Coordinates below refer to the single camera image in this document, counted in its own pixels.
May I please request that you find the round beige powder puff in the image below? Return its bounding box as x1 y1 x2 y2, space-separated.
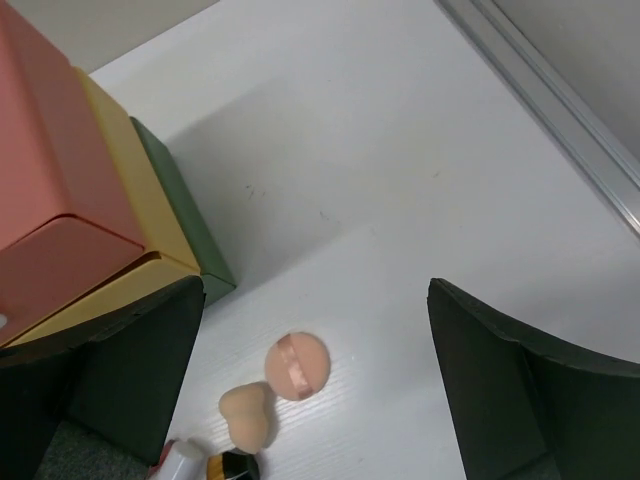
264 332 331 401

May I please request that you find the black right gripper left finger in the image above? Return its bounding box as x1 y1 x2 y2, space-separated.
1 276 205 479

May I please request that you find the small black kabuki brush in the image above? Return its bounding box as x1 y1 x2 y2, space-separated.
206 450 261 480

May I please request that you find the aluminium frame rail right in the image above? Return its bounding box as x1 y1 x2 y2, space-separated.
438 1 639 234

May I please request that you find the coral three-tier drawer organizer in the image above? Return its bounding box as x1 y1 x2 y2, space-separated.
1 4 236 346

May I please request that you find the white pink-capped makeup tube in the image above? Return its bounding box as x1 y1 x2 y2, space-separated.
154 440 209 480

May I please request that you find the beige teardrop makeup sponge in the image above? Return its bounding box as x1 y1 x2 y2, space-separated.
218 381 279 454

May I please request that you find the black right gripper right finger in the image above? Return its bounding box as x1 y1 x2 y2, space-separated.
427 278 639 479

